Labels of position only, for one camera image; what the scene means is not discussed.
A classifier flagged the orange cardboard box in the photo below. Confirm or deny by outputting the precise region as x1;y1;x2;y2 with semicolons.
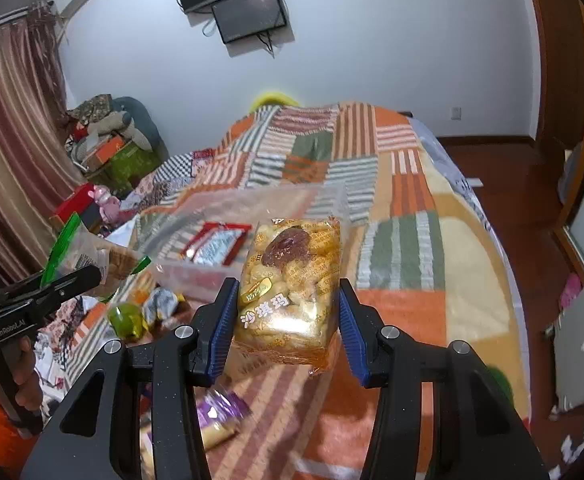
79;135;127;171

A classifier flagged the green object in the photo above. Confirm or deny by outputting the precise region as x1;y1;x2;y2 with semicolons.
489;365;515;406

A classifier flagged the purple snack packet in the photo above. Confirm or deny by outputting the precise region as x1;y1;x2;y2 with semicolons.
194;390;253;453

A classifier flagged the silver yellow wrapped snack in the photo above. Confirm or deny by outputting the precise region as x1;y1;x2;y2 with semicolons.
142;287;187;333

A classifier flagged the striped brown curtain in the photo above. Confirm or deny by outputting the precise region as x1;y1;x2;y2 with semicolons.
0;2;87;286

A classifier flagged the floral cushion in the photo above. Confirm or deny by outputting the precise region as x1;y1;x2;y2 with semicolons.
69;94;115;126

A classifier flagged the yellow pastry snack packet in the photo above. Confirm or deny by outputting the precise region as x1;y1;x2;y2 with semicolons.
232;216;345;373

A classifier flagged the pink toy figure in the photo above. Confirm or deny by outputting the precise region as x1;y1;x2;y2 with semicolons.
92;186;122;223

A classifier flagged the floral printed cloth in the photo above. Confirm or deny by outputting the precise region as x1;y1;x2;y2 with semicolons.
32;290;117;401

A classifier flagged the black monitor cable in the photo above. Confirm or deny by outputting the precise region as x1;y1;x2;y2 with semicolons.
254;30;277;58

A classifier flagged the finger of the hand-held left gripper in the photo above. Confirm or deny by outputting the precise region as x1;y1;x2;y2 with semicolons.
0;271;67;307
32;264;103;323

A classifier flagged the red box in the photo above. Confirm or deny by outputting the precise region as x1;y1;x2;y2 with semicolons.
49;183;102;226

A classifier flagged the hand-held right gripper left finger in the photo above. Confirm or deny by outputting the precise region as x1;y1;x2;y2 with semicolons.
19;277;240;480

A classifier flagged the red white snack packet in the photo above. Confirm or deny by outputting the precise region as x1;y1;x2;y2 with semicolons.
182;221;253;266

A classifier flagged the checkered patchwork quilt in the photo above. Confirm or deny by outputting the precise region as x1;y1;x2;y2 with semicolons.
122;147;223;211

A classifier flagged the green jelly cup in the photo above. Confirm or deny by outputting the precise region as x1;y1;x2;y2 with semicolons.
108;304;145;342

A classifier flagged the clear plastic container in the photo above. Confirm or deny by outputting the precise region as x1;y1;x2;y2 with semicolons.
142;185;367;306

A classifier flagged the person's left hand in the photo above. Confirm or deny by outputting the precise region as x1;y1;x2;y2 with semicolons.
0;337;45;421

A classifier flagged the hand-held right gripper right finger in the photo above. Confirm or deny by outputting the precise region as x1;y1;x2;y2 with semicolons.
339;277;550;480

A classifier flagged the white cloth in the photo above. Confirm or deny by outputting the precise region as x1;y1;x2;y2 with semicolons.
104;217;140;248

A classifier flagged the small wall monitor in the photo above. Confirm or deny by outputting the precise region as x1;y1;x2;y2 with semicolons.
211;0;287;44

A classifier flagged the green snack packet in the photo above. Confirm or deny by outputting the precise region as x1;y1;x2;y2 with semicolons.
39;212;153;303

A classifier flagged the striped patchwork blanket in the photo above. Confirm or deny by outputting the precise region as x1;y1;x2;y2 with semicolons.
66;102;530;480

